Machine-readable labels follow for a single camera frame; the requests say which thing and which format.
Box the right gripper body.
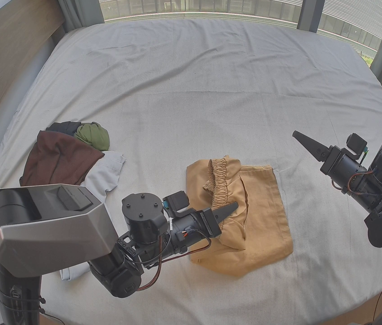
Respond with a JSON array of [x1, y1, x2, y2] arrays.
[[320, 146, 370, 191]]

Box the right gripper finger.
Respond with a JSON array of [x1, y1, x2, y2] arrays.
[[292, 131, 331, 163]]

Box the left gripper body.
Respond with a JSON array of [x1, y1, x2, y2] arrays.
[[170, 207, 223, 247]]

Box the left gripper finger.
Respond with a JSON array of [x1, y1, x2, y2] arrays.
[[211, 201, 239, 225]]

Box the tan shorts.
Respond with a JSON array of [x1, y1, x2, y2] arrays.
[[186, 155, 294, 277]]

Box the pale blue garment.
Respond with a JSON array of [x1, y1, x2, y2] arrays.
[[59, 150, 126, 281]]

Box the bed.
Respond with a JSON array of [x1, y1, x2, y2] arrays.
[[0, 0, 382, 325]]

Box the green garment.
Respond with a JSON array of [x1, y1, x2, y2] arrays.
[[74, 122, 111, 150]]

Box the brown garment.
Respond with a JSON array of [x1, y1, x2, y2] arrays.
[[19, 130, 106, 188]]

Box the dark grey garment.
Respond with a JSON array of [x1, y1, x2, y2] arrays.
[[45, 121, 84, 137]]

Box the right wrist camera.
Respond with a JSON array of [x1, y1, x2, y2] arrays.
[[345, 133, 368, 160]]

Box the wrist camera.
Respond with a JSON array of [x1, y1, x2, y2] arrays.
[[161, 190, 191, 215], [345, 133, 368, 160]]

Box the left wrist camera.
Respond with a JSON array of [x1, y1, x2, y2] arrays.
[[161, 190, 191, 215]]

